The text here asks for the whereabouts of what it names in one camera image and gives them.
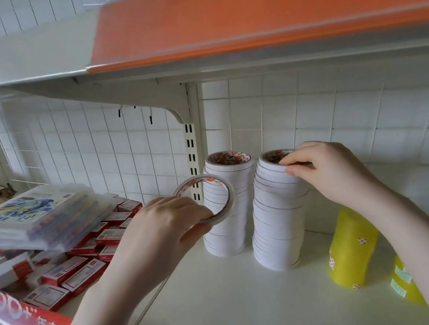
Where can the person's right hand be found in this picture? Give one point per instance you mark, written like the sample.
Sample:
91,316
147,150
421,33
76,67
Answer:
335,175

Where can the person's left hand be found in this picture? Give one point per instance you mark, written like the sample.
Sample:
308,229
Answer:
154,244

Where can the person's left thumb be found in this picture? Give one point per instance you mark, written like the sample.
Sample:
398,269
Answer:
196,233

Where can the person's right thumb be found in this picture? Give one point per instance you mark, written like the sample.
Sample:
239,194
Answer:
299,171

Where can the white tape roll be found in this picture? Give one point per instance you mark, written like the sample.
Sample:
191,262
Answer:
224,190

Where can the stack of white tapes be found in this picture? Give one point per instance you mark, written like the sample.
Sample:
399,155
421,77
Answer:
228,206
276,223

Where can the person's left forearm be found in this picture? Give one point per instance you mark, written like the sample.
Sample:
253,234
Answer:
102,323

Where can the yellow tape roll pack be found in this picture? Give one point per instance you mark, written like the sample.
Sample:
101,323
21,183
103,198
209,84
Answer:
404,281
352,248

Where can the black hook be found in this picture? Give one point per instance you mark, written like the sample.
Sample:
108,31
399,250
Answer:
151,120
119,113

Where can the pile of red boxes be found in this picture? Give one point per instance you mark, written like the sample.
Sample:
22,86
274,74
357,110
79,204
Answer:
79,271

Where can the stack of clear colourful packets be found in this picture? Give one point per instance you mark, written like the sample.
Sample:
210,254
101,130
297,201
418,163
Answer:
35,217

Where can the red printed shelf strip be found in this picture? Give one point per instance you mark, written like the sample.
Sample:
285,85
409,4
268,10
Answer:
25,318

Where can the white metal shelf board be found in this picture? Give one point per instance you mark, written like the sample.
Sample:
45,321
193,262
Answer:
44,53

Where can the white shelf bracket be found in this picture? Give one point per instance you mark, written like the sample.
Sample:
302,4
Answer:
141,95

